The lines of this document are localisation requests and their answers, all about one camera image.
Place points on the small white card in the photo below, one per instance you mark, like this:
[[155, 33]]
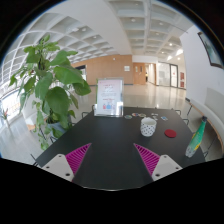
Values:
[[155, 116]]

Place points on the white dotted cup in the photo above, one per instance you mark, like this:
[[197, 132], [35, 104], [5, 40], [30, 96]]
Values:
[[148, 126]]

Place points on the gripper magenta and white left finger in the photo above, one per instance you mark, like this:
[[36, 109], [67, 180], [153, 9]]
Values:
[[66, 166]]

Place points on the blue square card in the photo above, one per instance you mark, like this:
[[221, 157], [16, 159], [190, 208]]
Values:
[[164, 118]]

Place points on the framed picture on wall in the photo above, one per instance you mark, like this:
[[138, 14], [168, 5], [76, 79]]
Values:
[[213, 56]]

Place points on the red round coaster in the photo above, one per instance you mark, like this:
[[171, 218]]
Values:
[[170, 133]]

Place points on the green plastic water bottle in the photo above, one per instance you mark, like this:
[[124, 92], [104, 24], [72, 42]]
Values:
[[196, 139]]

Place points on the large green potted plant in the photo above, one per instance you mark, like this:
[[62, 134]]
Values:
[[48, 74]]

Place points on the acrylic sign holder with flyer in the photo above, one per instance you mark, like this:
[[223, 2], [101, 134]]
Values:
[[109, 97]]

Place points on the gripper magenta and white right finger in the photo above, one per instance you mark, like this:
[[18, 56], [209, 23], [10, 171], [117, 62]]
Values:
[[158, 166]]

